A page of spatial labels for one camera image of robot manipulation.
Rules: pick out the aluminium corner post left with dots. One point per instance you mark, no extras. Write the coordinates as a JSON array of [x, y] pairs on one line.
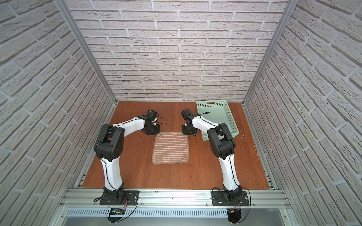
[[66, 13]]

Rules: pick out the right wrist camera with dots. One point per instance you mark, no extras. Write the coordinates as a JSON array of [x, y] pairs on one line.
[[186, 114]]

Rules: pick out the aluminium corner post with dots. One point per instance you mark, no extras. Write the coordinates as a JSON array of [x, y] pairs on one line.
[[274, 40], [66, 13]]

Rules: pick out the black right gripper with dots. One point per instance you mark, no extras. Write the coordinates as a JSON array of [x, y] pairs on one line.
[[189, 130]]

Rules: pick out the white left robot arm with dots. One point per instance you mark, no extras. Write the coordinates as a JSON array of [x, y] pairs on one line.
[[109, 146]]

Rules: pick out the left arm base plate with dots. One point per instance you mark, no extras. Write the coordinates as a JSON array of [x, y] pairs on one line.
[[119, 197]]

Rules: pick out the right controller board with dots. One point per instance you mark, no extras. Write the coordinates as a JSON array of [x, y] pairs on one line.
[[234, 215]]

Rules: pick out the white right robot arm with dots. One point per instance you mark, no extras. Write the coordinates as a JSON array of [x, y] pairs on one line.
[[223, 147]]

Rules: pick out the left controller board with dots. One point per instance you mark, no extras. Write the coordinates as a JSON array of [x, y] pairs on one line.
[[116, 212]]

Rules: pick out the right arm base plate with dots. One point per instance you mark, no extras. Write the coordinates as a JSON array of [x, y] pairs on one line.
[[221, 198]]

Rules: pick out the aluminium corner post right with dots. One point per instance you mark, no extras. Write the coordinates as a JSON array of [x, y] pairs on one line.
[[274, 40]]

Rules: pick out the aluminium front rail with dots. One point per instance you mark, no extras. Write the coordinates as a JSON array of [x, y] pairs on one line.
[[176, 198]]

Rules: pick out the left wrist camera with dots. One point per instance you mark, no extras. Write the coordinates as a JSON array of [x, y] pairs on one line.
[[152, 115]]

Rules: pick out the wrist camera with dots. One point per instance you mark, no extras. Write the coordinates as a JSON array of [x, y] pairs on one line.
[[152, 115], [186, 114]]

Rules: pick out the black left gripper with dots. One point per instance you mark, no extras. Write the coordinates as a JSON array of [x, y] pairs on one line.
[[151, 130]]

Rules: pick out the controller board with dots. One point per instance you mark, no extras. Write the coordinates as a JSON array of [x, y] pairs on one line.
[[234, 215], [116, 212]]

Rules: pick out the striped brown dishcloth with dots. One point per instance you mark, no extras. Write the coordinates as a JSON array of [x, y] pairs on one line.
[[171, 148]]

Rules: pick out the green perforated plastic basket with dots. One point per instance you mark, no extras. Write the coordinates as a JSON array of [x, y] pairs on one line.
[[217, 112]]

